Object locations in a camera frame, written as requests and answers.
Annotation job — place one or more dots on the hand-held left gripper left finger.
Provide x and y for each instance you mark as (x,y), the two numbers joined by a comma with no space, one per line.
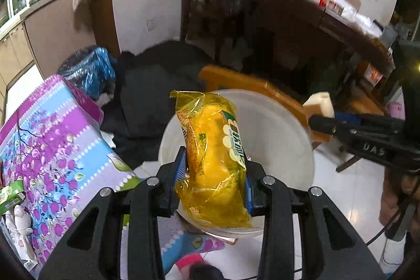
(179,170)

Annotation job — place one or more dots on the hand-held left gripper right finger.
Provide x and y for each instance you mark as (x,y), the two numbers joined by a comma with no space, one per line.
(248,196)

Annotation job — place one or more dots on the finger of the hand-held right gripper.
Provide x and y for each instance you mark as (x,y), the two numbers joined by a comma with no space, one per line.
(331,127)
(370,120)

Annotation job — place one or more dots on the cream foam sponge piece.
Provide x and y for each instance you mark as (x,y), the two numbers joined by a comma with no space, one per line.
(320,104)

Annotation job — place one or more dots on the yellow snack packet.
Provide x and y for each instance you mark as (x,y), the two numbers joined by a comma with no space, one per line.
(210,142)

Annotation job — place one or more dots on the white plastic basin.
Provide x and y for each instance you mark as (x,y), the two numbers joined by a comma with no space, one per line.
(279,142)

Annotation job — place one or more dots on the green cardboard box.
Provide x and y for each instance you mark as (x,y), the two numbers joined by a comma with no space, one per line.
(10,194)

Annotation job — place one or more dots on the person's right forearm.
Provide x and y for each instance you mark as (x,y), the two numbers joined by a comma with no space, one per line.
(393,194)

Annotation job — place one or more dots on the black lined trash bin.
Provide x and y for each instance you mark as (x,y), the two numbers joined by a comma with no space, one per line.
(73,65)

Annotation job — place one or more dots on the pink bottle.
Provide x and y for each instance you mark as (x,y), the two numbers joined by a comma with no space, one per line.
(396,110)

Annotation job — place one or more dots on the orange and white box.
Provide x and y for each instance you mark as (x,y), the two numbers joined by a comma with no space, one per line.
(374,75)

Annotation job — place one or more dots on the black cloth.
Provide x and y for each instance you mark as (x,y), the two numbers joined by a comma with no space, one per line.
(147,96)

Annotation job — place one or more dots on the white crumpled paper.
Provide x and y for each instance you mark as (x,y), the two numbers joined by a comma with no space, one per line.
(105,99)

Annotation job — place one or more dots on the orange wooden stool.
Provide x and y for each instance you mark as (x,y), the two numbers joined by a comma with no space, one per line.
(236,80)

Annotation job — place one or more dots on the dark wooden table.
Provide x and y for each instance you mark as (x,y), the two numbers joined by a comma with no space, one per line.
(295,24)

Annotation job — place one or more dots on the red boxes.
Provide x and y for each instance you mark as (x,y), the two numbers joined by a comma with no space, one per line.
(329,3)

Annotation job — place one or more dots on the purple floral tablecloth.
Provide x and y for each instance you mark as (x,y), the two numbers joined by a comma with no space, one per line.
(55,148)

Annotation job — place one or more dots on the blue plastic bag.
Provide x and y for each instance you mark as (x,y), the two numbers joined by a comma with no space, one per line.
(98,70)

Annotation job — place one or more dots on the white crumpled wrapper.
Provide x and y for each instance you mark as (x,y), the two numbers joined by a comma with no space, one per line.
(19,227)

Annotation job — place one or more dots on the beige kitchen cabinet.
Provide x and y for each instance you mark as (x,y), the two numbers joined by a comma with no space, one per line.
(49,34)

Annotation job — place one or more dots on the white wall socket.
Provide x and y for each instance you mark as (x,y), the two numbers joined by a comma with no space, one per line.
(152,25)

